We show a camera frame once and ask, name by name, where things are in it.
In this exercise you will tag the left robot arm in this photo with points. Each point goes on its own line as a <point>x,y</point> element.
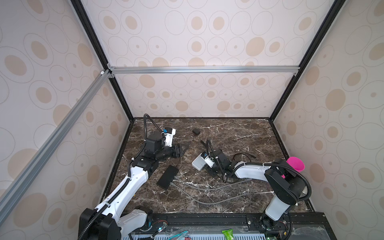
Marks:
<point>106,221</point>

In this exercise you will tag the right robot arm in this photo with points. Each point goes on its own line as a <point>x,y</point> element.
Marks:
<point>288,184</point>

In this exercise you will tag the white router box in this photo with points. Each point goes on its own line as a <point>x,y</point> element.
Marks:
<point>199,162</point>

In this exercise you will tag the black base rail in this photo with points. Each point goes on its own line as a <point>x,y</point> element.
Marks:
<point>253,222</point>

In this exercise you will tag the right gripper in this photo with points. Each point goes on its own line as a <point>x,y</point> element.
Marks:
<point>212,173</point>

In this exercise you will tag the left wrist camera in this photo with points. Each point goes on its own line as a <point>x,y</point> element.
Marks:
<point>169,134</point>

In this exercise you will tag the black network switch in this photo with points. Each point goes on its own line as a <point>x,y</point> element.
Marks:
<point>168,176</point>

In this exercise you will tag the diagonal aluminium rail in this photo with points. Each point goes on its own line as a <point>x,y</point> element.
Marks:
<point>21,184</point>

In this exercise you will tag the horizontal aluminium rail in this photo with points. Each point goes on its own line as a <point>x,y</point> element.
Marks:
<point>205,70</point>

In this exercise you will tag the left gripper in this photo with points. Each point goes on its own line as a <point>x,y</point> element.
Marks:
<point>179,153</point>

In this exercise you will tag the black power adapter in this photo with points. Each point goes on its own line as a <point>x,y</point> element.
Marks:
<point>200,136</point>

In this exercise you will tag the pink plastic goblet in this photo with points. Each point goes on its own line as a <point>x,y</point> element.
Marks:
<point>295,163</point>

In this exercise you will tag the teal patterned item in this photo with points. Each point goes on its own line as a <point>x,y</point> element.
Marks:
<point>185,235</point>

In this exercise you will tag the green tube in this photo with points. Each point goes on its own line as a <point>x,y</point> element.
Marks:
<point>228,234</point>

